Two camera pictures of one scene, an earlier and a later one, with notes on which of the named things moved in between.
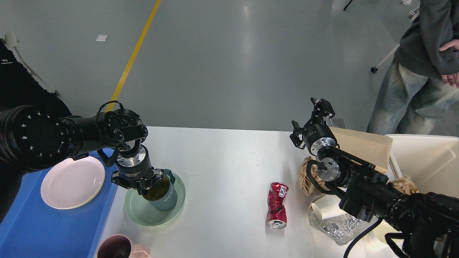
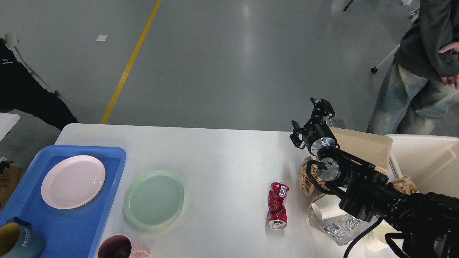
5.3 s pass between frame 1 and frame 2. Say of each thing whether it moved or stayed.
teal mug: moved
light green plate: stayed
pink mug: stayed
